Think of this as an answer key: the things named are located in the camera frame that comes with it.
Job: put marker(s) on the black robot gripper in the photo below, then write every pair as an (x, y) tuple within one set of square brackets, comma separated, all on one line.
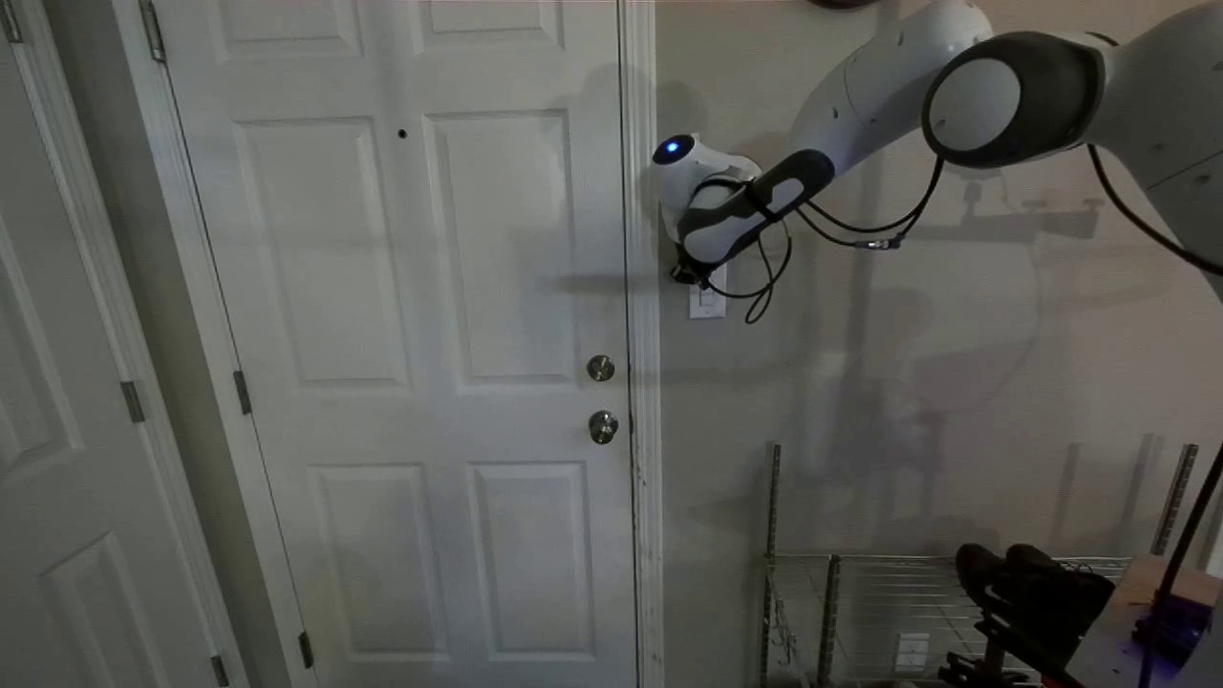
[(689, 267)]

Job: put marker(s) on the white light switch plate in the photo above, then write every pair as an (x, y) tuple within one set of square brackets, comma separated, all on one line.
[(707, 305)]

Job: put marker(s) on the dark device with blue light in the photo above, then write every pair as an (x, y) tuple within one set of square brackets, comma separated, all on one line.
[(1174, 634)]

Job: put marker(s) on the round metal deadbolt lock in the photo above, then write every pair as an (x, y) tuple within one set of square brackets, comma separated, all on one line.
[(600, 369)]

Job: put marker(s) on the round metal door knob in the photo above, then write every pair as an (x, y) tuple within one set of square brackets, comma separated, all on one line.
[(600, 427)]

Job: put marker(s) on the white panelled entry door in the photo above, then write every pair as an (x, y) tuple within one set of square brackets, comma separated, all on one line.
[(406, 383)]

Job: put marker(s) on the dark entry door hinge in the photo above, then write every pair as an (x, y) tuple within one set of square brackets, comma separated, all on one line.
[(149, 31), (307, 650), (242, 393)]

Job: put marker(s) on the dark closet door hinge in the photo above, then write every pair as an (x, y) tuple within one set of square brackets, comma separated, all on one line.
[(130, 403), (220, 672)]

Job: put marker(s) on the white panelled closet door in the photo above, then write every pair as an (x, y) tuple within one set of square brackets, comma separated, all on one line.
[(52, 383)]

